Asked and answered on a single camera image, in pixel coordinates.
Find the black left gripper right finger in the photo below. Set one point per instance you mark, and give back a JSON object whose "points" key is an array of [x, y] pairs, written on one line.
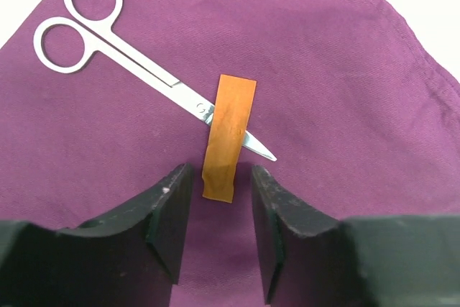
{"points": [[308, 258]]}

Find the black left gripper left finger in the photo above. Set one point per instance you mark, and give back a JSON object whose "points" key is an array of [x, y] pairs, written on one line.
{"points": [[128, 256]]}

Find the small steel scissors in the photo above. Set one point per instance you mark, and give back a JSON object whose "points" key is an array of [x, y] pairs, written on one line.
{"points": [[97, 36]]}

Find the purple cloth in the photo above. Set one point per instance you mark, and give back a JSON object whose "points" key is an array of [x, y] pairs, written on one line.
{"points": [[361, 120]]}

